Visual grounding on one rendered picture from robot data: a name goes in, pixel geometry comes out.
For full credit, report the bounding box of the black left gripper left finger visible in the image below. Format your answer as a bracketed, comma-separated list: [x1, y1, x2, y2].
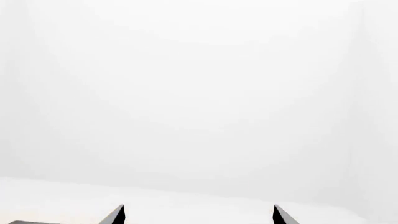
[98, 203, 126, 224]

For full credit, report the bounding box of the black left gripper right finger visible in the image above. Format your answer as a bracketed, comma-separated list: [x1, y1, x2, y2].
[272, 204, 301, 224]

